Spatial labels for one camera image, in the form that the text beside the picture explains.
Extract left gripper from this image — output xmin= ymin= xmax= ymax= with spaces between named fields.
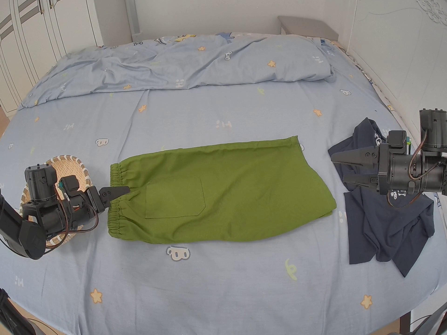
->
xmin=58 ymin=186 xmax=106 ymax=232

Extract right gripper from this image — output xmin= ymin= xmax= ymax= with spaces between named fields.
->
xmin=331 ymin=142 xmax=445 ymax=196

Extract green shorts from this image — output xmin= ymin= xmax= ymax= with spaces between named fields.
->
xmin=107 ymin=135 xmax=337 ymax=245

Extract round woven basket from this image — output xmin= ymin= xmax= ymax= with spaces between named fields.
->
xmin=21 ymin=154 xmax=94 ymax=254

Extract bed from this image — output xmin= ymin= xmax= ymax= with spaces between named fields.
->
xmin=0 ymin=0 xmax=447 ymax=335

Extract dark blue T-shirt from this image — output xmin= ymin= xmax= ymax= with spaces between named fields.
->
xmin=328 ymin=117 xmax=435 ymax=278

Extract grey bedside table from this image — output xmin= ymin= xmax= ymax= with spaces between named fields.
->
xmin=278 ymin=16 xmax=339 ymax=41

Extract white wardrobe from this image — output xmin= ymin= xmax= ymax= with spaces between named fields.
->
xmin=0 ymin=0 xmax=105 ymax=114

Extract pale blue quilt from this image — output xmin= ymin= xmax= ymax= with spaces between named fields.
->
xmin=17 ymin=32 xmax=337 ymax=109

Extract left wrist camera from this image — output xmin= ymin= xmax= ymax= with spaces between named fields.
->
xmin=63 ymin=176 xmax=81 ymax=196

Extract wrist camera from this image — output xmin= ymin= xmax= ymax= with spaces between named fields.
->
xmin=63 ymin=176 xmax=81 ymax=196
xmin=386 ymin=130 xmax=411 ymax=150

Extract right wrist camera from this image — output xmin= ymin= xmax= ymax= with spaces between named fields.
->
xmin=386 ymin=130 xmax=411 ymax=150

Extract grey wall duct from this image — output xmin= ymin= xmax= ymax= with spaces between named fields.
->
xmin=122 ymin=0 xmax=142 ymax=36

